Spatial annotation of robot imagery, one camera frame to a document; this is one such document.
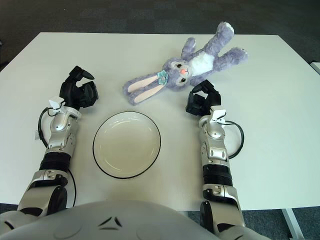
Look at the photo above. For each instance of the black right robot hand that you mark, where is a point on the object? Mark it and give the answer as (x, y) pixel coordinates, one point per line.
(213, 98)

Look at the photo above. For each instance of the purple plush bunny doll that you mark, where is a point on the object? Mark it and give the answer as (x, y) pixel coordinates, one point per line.
(175, 72)

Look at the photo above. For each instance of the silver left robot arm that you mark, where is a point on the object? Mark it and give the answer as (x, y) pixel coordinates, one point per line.
(60, 130)

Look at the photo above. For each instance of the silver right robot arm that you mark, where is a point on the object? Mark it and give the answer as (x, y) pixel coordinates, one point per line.
(215, 147)

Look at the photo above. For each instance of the white table leg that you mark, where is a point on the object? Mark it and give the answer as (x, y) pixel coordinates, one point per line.
(291, 222)

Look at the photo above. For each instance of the white plate with black rim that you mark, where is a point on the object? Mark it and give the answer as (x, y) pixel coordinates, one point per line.
(126, 147)

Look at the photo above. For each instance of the grey robot torso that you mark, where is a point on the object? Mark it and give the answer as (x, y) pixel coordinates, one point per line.
(112, 225)

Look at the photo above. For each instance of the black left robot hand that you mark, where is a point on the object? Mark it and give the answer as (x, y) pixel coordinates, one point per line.
(72, 92)

